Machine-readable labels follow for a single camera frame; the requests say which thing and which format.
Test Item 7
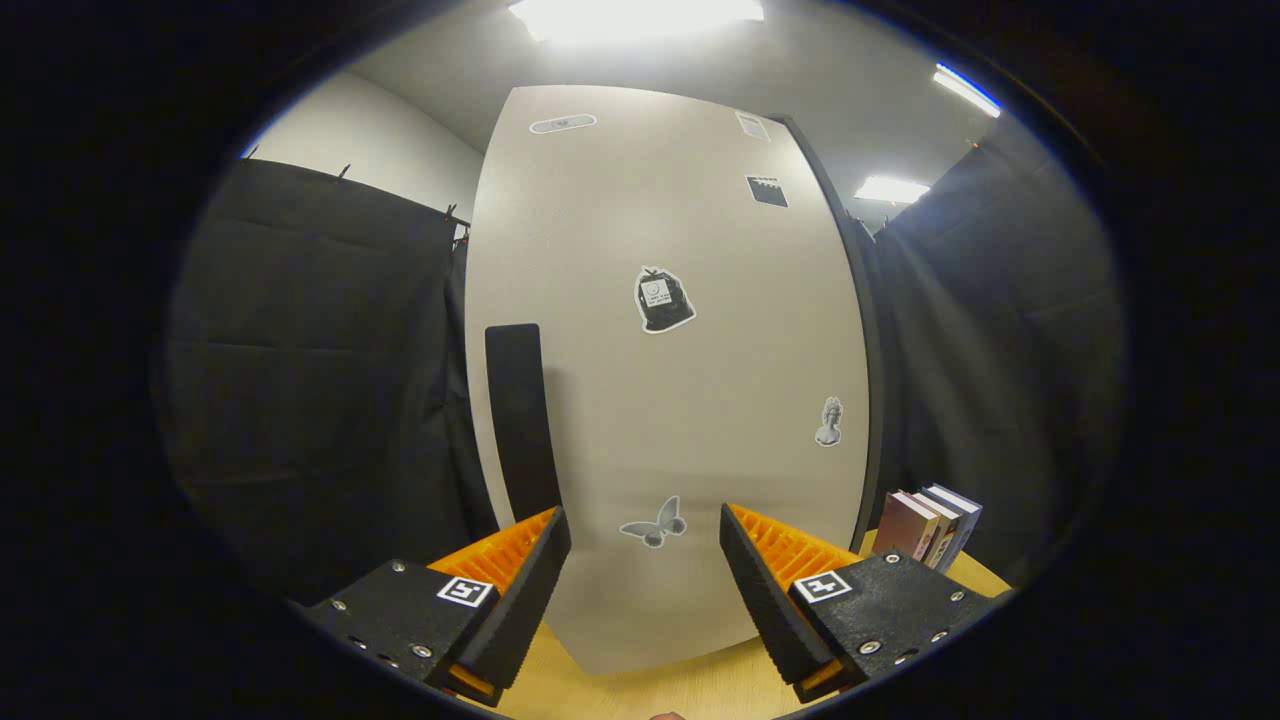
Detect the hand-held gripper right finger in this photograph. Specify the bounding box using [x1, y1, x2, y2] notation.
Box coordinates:
[720, 504, 991, 704]

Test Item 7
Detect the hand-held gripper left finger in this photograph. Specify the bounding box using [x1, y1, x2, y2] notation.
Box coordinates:
[300, 506, 572, 706]

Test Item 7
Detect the black door handle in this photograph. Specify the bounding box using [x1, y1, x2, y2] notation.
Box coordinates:
[485, 323, 563, 521]

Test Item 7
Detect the beige cabinet door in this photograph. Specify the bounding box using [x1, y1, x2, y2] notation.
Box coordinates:
[465, 85, 871, 676]

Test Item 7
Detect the maroon book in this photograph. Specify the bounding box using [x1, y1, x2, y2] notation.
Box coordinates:
[873, 490, 941, 561]

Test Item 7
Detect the white spine book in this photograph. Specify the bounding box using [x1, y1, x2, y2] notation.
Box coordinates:
[905, 488, 963, 569]

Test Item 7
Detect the blue cover book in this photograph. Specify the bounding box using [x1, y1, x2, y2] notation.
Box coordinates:
[925, 484, 983, 573]

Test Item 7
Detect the black backdrop cloth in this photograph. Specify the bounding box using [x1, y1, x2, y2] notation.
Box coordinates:
[150, 140, 1131, 606]

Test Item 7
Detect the small ceiling light panel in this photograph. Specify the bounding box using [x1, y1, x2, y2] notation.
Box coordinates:
[933, 63, 1003, 119]
[854, 176, 931, 206]

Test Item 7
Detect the large ceiling light panel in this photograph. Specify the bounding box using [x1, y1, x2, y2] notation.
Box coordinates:
[508, 0, 766, 46]

